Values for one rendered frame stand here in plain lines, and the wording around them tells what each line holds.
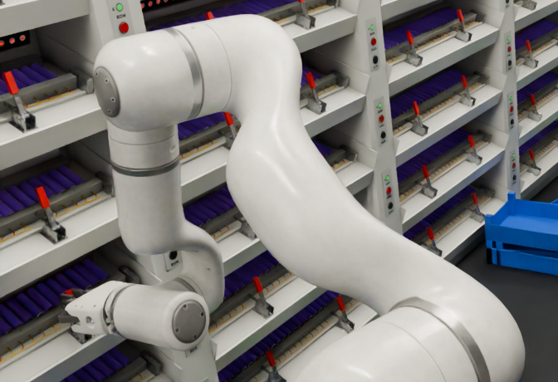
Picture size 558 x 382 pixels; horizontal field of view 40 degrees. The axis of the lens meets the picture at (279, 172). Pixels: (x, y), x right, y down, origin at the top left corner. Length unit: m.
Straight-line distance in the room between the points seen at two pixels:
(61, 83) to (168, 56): 0.58
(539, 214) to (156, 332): 1.66
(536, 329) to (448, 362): 1.48
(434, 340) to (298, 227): 0.16
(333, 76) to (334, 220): 1.16
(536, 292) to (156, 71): 1.70
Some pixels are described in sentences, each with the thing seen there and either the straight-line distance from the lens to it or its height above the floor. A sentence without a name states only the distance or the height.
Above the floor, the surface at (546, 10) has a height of 0.66.
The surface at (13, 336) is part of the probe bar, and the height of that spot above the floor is 0.53.
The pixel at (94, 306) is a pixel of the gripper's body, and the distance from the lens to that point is 1.23.
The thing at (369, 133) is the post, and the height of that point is 0.58.
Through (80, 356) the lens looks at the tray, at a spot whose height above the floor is 0.47.
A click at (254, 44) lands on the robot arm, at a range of 0.82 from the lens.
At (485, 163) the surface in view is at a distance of 2.42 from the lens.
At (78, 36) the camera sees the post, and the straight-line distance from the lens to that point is 1.35.
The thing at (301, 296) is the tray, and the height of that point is 0.29.
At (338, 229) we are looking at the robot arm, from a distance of 0.70.
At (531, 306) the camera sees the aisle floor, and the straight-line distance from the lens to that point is 2.23.
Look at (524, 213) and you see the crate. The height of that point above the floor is 0.09.
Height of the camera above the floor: 1.17
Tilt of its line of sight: 20 degrees down
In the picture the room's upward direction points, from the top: 9 degrees counter-clockwise
